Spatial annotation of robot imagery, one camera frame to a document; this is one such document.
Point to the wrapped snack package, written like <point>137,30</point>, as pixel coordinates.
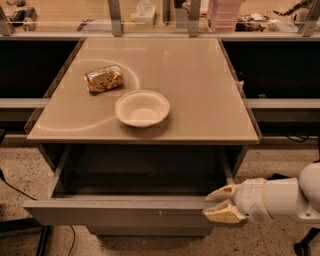
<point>104,79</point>

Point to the grey bottom drawer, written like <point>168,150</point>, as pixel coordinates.
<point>150,231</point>

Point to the grey metal post left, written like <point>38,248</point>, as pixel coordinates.
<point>115,16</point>

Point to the pink stacked bins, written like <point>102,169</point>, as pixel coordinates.
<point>222,15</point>

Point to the grey drawer cabinet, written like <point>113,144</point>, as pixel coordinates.
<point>206,106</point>

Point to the grey top drawer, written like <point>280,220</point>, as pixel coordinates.
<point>133,185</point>

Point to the grey metal post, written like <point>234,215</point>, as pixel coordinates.
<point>115,16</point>
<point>193,21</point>

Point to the white paper bowl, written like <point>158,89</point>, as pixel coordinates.
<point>142,108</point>

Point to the dark objects on shelf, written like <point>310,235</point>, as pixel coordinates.
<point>24,18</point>

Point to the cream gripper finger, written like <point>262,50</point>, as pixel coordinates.
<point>224,193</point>
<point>224,212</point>

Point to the grey metal post right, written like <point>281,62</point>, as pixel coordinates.
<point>193,21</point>

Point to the grey drawer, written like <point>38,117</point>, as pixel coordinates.
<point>150,231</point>
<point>133,185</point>

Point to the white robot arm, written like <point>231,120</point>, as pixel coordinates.
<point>294,198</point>

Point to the black table leg frame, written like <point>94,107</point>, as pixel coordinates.
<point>23,237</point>

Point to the black office chair base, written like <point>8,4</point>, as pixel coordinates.
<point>302,248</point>

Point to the white tissue box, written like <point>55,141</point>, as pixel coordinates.
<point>145,12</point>

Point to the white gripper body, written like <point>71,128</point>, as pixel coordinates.
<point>250,199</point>

